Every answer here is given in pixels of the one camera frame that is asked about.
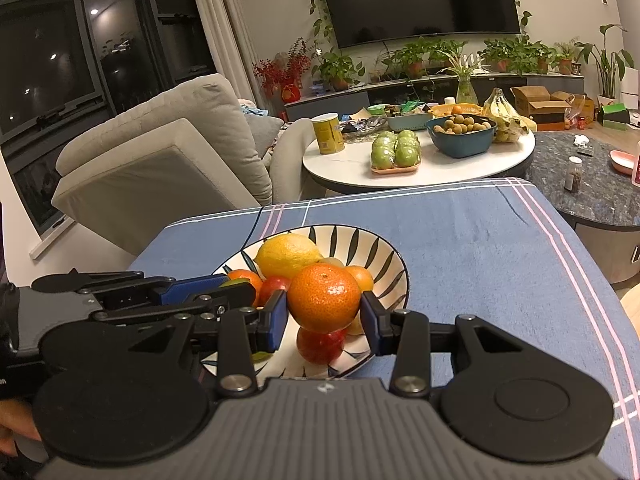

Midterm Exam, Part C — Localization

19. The red berry arrangement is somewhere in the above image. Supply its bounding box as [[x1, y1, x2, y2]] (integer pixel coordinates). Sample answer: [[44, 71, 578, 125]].
[[252, 37, 312, 103]]

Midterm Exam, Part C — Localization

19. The white air purifier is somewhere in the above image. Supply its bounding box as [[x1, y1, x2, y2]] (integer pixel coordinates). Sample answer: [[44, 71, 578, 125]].
[[620, 67, 640, 111]]

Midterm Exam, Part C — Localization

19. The pile of longans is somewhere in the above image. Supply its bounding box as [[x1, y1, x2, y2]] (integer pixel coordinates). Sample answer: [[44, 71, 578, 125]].
[[434, 116, 492, 136]]

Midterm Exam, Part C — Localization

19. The person's left hand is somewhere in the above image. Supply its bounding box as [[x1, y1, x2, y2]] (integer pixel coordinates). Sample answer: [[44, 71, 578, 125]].
[[0, 400, 44, 457]]

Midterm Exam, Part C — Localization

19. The tray of green apples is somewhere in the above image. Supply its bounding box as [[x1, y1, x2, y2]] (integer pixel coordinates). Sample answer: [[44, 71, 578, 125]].
[[370, 130, 422, 175]]

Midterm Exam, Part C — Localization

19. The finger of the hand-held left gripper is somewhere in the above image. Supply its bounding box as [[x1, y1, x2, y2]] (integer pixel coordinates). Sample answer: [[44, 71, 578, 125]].
[[90, 282, 256, 323], [31, 269, 229, 307]]

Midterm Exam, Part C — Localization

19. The green box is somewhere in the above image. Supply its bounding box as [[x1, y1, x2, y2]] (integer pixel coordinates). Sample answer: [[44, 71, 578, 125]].
[[597, 102, 631, 131]]

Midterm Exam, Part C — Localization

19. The red tomato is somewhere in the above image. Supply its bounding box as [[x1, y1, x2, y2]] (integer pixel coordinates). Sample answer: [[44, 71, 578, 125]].
[[257, 276, 292, 308]]

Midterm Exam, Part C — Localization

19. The pink dish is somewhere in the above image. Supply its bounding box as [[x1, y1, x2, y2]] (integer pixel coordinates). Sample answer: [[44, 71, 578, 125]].
[[609, 150, 638, 177]]

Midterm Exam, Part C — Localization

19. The bunch of bananas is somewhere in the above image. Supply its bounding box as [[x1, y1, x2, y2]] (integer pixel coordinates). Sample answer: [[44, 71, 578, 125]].
[[482, 87, 531, 143]]

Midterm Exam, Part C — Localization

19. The grey cushion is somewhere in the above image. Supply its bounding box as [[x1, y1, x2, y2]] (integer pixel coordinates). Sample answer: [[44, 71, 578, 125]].
[[245, 102, 286, 161]]

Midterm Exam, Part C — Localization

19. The dark window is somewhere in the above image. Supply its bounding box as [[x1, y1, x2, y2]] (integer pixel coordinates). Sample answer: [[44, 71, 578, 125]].
[[0, 0, 218, 241]]

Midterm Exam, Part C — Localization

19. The round wooden stool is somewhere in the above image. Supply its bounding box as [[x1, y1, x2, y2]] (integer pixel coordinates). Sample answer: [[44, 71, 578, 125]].
[[619, 292, 640, 331]]

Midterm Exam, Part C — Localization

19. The open cardboard box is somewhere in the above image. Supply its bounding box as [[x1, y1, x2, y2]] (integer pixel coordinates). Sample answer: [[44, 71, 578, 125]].
[[550, 91, 596, 123], [510, 86, 571, 132]]

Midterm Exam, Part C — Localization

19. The yellow can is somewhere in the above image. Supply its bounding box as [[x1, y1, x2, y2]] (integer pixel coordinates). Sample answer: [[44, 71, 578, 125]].
[[311, 113, 346, 155]]

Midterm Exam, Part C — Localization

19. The tall leafy potted plant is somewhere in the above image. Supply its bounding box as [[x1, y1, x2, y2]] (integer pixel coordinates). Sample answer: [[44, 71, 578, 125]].
[[574, 24, 635, 106]]

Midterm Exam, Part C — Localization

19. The teal tray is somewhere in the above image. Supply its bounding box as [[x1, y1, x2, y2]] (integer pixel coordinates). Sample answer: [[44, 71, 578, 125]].
[[385, 110, 432, 132]]

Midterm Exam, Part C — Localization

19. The small green potted plant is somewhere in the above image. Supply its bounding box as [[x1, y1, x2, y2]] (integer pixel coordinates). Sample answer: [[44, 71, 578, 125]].
[[554, 37, 581, 76]]

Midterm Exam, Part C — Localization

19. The glass spice jar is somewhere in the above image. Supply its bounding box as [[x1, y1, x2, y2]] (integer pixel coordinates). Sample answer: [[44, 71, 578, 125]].
[[564, 156, 583, 193]]

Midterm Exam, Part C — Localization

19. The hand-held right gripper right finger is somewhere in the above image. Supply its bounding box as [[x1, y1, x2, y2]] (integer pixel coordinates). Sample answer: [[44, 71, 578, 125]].
[[359, 290, 543, 397]]

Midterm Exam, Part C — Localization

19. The black striped white bowl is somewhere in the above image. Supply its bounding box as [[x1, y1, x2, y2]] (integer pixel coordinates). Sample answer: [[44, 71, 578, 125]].
[[202, 224, 408, 381]]

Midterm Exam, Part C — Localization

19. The wall-mounted television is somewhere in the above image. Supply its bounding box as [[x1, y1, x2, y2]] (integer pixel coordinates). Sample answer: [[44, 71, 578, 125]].
[[322, 0, 522, 50]]

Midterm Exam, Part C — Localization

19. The dark marble table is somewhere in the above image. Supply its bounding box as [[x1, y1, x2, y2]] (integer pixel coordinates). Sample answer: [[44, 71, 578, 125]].
[[525, 132, 640, 288]]

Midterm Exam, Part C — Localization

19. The pile of snack packets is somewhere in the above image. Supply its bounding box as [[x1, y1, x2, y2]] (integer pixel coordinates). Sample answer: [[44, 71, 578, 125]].
[[340, 115, 388, 141]]

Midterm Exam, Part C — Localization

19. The red yellow apple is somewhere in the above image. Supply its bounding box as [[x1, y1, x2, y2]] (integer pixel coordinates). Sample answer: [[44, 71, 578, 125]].
[[296, 327, 348, 366]]

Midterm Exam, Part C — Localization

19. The teal bowl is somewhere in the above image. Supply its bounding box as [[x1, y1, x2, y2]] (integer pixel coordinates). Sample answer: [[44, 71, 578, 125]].
[[425, 114, 497, 159]]

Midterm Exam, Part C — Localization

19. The white round coffee table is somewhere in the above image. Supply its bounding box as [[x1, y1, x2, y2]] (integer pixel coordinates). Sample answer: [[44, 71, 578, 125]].
[[302, 120, 537, 195]]

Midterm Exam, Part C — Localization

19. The grey television cabinet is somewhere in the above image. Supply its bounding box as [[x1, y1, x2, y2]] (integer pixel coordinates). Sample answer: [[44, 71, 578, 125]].
[[284, 72, 586, 121]]

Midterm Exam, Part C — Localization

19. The beige armchair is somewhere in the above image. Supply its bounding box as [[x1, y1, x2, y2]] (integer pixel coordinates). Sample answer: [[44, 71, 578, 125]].
[[51, 73, 316, 256]]

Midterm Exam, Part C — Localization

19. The yellow lemon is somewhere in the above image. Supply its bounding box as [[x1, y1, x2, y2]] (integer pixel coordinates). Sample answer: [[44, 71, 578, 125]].
[[253, 233, 325, 281]]

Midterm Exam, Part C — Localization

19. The blue striped tablecloth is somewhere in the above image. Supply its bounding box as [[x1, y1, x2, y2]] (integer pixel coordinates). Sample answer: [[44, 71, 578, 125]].
[[127, 177, 640, 480]]

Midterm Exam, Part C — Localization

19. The black cable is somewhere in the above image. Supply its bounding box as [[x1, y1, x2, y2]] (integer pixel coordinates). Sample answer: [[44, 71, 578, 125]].
[[247, 203, 288, 246]]

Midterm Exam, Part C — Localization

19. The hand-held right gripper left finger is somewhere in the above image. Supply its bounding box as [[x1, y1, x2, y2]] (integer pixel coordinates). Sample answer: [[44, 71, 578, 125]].
[[127, 290, 290, 395]]

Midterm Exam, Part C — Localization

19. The beige curtain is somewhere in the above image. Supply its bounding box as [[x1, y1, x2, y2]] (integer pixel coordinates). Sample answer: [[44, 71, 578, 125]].
[[186, 0, 258, 111]]

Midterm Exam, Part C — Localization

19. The large orange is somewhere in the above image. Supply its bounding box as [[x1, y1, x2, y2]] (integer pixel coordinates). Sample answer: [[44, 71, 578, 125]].
[[287, 263, 362, 333]]

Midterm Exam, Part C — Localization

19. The glass vase with plant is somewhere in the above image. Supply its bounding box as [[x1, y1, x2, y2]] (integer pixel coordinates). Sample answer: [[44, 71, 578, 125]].
[[435, 50, 488, 105]]

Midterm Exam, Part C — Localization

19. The orange basket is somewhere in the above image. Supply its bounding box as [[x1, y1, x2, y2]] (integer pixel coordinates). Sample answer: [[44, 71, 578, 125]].
[[429, 102, 485, 118]]

